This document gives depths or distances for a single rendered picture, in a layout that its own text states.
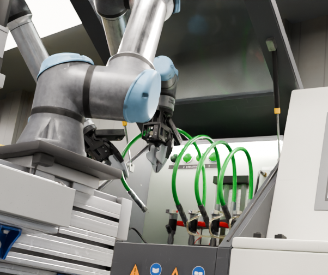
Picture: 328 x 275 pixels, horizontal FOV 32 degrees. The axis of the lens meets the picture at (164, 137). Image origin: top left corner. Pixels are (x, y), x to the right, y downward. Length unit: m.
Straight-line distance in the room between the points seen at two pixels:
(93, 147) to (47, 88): 0.71
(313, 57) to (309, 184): 2.37
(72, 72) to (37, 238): 0.35
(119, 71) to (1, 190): 0.41
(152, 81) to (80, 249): 0.38
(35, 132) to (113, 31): 0.60
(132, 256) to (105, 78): 0.67
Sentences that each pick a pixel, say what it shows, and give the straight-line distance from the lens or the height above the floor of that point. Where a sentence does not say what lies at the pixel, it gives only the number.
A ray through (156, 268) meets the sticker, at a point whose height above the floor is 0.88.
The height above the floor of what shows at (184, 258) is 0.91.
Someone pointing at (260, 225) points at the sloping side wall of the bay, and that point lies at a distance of 1.75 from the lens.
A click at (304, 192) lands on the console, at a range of 1.81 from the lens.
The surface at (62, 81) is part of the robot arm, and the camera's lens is 1.24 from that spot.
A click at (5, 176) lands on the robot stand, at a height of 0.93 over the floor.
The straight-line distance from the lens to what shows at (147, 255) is 1.69.
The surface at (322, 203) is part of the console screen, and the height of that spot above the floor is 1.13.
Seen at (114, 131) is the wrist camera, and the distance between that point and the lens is 2.00.
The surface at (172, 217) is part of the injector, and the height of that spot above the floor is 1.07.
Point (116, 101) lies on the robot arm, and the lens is 1.21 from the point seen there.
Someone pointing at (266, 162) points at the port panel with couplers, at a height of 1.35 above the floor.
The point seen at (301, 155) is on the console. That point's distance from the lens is 1.88.
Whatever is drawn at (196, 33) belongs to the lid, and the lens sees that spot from 2.07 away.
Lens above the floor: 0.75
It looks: 17 degrees up
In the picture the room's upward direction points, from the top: 8 degrees clockwise
